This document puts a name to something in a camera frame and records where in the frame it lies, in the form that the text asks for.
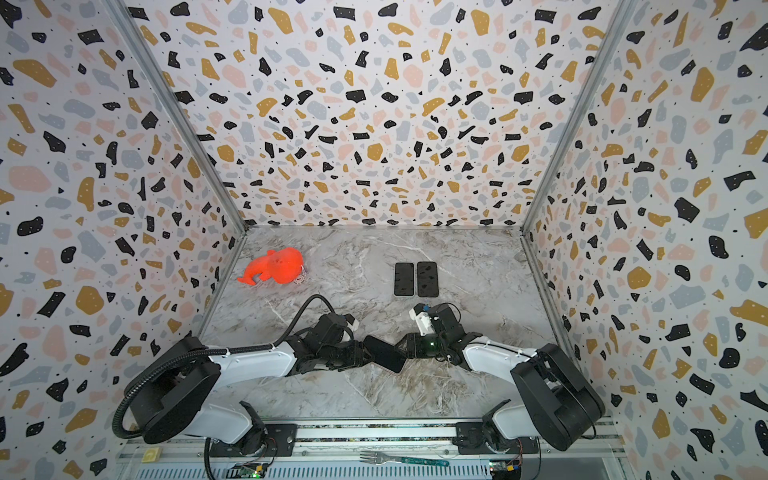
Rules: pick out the circuit board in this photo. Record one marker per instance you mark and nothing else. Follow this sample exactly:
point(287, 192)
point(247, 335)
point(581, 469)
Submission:
point(248, 471)
point(505, 470)

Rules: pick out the black phone case camera cutout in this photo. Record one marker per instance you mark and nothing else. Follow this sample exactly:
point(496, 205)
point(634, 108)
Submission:
point(427, 279)

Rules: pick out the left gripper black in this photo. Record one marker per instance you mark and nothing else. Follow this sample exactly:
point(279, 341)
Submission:
point(356, 358)

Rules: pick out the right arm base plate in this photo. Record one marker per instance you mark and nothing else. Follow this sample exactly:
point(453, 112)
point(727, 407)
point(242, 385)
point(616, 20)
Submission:
point(475, 438)

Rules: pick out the black phone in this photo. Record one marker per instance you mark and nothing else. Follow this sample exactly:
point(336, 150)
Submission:
point(384, 354)

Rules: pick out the aluminium rail frame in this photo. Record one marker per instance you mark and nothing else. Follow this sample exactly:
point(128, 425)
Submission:
point(330, 449)

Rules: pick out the left circuit board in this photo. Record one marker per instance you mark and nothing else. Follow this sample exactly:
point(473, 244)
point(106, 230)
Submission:
point(248, 471)

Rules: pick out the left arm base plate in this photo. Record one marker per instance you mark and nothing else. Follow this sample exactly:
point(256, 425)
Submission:
point(271, 440)

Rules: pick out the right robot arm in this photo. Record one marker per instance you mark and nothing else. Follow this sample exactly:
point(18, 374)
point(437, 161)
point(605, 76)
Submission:
point(559, 404)

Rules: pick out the silver fork green handle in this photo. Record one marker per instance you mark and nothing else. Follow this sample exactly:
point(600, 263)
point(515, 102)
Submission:
point(380, 458)

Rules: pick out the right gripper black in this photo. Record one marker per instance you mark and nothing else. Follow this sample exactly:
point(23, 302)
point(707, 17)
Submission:
point(405, 346)

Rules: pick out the right circuit board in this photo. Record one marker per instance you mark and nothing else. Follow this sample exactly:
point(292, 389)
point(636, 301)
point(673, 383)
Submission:
point(505, 470)

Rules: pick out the light blue phone case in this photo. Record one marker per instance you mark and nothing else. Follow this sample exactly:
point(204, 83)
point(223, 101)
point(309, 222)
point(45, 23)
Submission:
point(404, 279)

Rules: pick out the red plush toy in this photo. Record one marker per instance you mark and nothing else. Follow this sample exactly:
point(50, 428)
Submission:
point(283, 266)

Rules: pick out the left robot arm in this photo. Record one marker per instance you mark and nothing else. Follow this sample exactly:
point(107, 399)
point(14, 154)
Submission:
point(171, 397)

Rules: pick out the yellow sticker tag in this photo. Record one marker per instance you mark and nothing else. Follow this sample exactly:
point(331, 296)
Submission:
point(151, 455)

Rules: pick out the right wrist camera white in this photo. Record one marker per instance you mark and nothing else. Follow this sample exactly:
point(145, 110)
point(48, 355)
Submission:
point(420, 315)

